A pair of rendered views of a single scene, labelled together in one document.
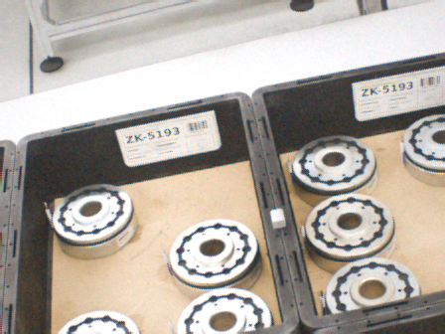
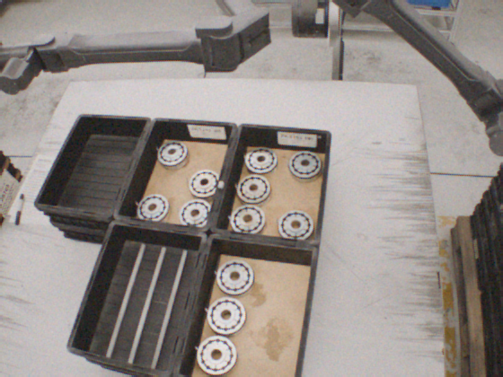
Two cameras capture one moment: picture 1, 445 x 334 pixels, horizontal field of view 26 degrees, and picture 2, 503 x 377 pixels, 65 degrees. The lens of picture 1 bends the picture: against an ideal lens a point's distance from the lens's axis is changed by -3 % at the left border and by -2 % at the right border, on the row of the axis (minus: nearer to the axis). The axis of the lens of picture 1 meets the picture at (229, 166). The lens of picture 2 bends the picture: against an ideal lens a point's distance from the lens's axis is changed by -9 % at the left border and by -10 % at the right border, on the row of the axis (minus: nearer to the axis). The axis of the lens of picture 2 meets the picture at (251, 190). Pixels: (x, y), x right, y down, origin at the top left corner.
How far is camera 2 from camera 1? 0.48 m
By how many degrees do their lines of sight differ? 21
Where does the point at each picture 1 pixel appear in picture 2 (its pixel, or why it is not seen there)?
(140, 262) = (182, 177)
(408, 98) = (299, 142)
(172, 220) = (199, 162)
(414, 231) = (278, 197)
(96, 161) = (180, 132)
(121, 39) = not seen: hidden behind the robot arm
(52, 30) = not seen: hidden behind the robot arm
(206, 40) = (291, 43)
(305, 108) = (259, 135)
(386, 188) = (277, 175)
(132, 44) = not seen: hidden behind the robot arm
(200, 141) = (218, 135)
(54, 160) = (164, 128)
